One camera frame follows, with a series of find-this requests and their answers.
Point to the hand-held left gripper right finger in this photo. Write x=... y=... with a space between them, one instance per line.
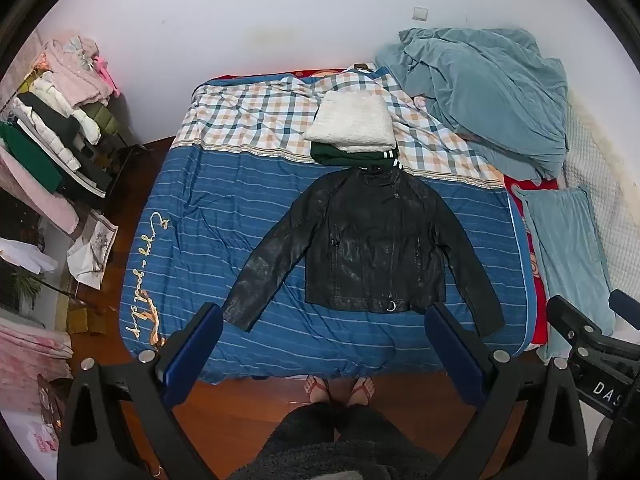
x=447 y=342

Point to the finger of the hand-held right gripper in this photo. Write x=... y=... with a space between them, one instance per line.
x=629 y=307
x=570 y=317

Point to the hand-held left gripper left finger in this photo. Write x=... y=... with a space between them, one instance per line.
x=199 y=342

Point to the black leather jacket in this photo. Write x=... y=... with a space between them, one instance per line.
x=372 y=240

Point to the rack of hanging clothes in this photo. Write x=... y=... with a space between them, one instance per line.
x=60 y=110

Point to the red patterned sheet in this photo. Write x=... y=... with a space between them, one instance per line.
x=535 y=280

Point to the teal pillow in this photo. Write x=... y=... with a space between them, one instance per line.
x=570 y=250

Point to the cardboard box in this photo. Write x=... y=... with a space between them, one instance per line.
x=87 y=319

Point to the blue striped plaid bedsheet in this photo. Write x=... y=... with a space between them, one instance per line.
x=210 y=220

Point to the white quilted cover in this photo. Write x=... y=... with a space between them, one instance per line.
x=605 y=185

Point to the person's left foot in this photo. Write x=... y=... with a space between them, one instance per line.
x=318 y=390

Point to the white floral paper bag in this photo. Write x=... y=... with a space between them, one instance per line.
x=92 y=247

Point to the person's dark fuzzy clothing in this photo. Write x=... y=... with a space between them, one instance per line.
x=330 y=445

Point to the pink folded fabric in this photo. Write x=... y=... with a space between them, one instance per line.
x=30 y=350

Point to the green plant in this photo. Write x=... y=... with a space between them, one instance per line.
x=27 y=285

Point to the white printed plastic bag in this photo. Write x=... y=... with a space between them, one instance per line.
x=37 y=435

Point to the white cloth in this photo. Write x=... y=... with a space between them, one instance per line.
x=25 y=255

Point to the dark green folded garment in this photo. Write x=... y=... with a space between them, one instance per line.
x=340 y=156

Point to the pink cloth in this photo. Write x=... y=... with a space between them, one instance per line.
x=35 y=190

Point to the teal crumpled blanket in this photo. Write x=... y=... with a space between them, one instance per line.
x=480 y=90

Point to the white fluffy folded garment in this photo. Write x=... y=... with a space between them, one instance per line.
x=350 y=117

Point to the white wall switch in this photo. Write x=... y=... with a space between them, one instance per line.
x=421 y=13

